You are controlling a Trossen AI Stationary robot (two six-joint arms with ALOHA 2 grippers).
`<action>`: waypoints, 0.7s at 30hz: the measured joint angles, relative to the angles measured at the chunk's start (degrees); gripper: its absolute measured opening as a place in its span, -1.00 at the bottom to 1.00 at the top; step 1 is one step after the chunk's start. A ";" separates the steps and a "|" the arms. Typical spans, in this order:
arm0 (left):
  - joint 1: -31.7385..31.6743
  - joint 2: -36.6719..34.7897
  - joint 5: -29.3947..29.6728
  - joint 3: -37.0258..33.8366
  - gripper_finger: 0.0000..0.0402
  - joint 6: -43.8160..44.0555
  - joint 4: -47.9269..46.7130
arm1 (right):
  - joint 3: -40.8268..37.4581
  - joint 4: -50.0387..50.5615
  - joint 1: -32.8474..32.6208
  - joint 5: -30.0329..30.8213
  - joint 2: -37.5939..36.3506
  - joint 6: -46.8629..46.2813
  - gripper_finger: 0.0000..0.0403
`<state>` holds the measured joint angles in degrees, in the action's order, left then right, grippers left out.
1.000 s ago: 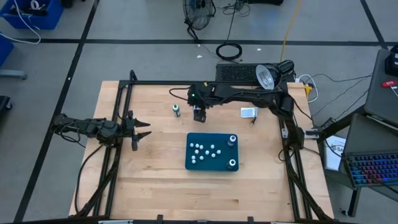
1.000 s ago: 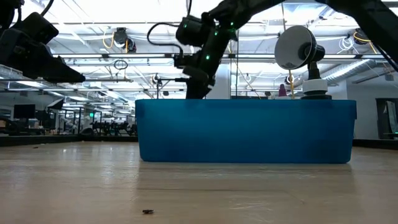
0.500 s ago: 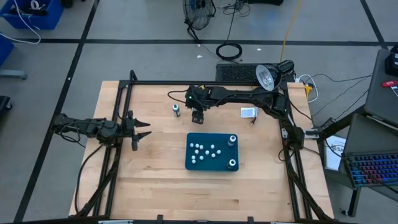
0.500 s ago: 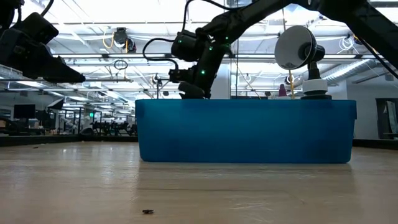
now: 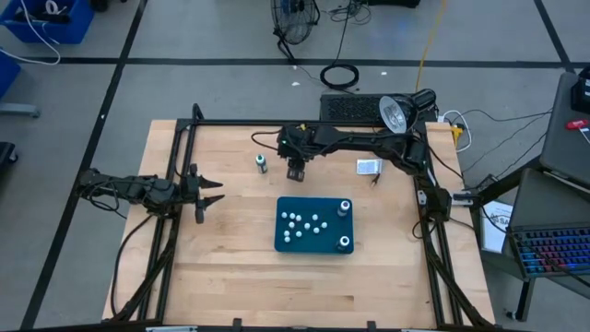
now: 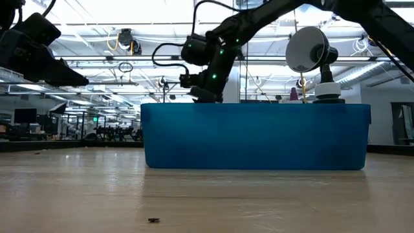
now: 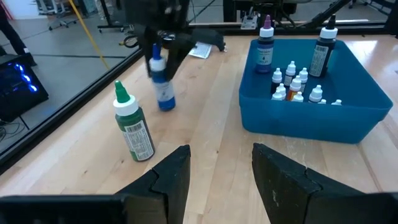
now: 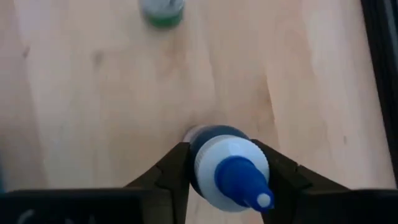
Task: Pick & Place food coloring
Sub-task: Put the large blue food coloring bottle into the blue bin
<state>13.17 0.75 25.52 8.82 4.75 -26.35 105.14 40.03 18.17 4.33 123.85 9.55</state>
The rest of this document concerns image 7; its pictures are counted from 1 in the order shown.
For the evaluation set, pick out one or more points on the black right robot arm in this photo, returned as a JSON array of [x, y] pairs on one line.
[[155, 12]]

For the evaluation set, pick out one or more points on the person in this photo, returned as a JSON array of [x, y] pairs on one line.
[[12, 37]]

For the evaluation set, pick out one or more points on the yellow label small bottle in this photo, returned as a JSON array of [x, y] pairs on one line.
[[316, 93]]

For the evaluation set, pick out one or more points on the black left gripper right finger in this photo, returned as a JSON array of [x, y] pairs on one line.
[[280, 186]]

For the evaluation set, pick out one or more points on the tall blue food colouring bottle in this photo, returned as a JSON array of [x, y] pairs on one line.
[[164, 93]]

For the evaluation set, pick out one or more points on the black small bottle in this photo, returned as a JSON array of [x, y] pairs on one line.
[[276, 77]]

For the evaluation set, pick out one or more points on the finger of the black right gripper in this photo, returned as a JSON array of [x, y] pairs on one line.
[[149, 46], [177, 53]]

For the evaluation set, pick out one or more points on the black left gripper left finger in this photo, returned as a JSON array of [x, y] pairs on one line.
[[168, 193]]

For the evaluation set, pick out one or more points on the black diagonal strut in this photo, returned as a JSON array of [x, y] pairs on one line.
[[326, 15]]

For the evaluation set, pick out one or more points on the blue plastic bin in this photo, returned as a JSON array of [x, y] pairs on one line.
[[311, 124]]

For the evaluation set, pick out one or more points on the tall black food colouring bottle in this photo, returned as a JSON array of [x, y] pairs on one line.
[[321, 53]]

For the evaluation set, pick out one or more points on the pale orange small bottle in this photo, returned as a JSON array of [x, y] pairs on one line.
[[281, 88]]

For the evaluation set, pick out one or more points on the white power strip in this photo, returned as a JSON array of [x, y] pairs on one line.
[[249, 22]]

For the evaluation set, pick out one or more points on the tall green food colouring bottle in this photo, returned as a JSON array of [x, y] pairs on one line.
[[133, 130]]

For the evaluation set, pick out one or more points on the tall violet food colouring bottle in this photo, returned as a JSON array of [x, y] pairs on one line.
[[265, 49]]

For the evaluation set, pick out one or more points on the grey office chair base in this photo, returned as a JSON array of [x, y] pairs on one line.
[[60, 21]]

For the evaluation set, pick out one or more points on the dark blue small bottle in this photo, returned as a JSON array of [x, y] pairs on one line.
[[290, 70]]

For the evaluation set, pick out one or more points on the black wheeled stand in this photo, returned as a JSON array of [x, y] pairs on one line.
[[107, 14]]

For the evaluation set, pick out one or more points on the small white cap dropper bottle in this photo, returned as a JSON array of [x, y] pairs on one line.
[[298, 97], [336, 102], [277, 96], [322, 101]]

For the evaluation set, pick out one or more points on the white printed paper sheet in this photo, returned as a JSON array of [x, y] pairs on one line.
[[200, 50]]

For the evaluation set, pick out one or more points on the fruit green small bottle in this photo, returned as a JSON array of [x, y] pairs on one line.
[[303, 74]]

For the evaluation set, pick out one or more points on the black computer blue lights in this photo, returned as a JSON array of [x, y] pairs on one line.
[[18, 90]]

